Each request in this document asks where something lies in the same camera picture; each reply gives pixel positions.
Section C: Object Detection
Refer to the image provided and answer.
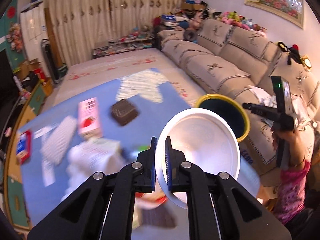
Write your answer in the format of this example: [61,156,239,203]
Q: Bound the white foam net sleeve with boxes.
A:
[40,115,77,165]

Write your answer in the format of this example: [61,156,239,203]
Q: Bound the white plastic bowl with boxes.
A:
[155,108,260,209]

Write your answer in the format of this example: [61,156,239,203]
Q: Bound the pink strawberry milk carton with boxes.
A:
[78,97,103,140]

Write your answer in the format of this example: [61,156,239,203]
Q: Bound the brown plastic tray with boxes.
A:
[111,99,139,126]

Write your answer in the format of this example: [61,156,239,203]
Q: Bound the yellow rimmed trash bin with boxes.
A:
[195,94,251,143]

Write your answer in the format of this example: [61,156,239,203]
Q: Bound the person right hand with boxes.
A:
[271,127,306,170]

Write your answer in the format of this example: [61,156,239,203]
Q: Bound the beige sofa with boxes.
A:
[157,18,320,176]

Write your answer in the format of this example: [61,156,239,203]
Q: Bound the red blue box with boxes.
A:
[16,130,32,165]

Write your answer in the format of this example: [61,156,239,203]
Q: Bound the blue tablecloth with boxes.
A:
[20,68,199,225]

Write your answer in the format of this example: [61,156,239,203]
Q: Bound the black donut cushion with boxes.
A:
[183,29,197,42]

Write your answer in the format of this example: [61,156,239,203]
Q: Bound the stuffed toy pile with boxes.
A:
[152,0,266,38]

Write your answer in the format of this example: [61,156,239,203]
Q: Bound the floral bed sheet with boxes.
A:
[53,48,205,106]

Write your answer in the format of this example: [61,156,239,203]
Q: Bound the low cluttered shelf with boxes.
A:
[92,37,155,59]

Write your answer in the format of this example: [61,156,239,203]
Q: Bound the black tower fan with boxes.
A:
[41,39,61,84]

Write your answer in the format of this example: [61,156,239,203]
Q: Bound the beige curtains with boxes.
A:
[44,0,181,67]

